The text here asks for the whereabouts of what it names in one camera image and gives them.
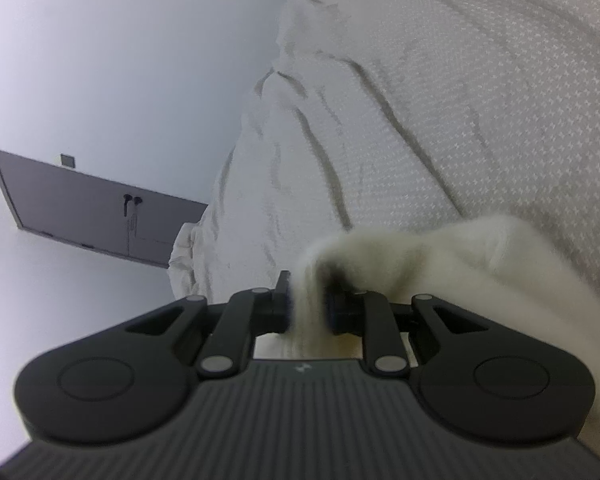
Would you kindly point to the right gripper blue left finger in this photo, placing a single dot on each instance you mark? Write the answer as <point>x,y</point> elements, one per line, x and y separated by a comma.
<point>230,330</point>

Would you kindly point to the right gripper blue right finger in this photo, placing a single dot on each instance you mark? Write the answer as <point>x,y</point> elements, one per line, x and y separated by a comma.
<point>369,316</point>

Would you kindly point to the cream blue striped sweater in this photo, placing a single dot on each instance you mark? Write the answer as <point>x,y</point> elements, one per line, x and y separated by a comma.
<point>498,267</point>

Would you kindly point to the grey bedroom door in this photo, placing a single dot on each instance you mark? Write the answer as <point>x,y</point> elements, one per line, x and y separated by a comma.
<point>87,211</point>

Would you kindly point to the grey bed sheet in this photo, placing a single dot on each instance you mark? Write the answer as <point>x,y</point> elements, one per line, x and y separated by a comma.
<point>410,114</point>

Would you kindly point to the black door handle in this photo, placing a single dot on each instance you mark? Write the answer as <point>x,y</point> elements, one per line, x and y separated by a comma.
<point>130,203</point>

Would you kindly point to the grey wall switch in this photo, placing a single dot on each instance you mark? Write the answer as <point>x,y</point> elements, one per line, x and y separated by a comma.
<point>68,161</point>

